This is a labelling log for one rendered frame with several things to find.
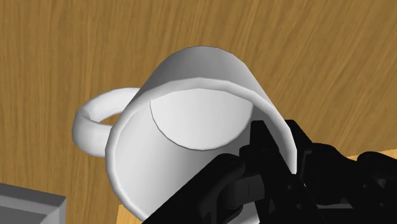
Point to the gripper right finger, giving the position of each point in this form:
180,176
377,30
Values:
341,176

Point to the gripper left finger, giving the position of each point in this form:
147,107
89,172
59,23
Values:
263,161

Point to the white mug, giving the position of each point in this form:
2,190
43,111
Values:
173,130

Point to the grey box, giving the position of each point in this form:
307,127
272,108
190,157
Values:
28,204

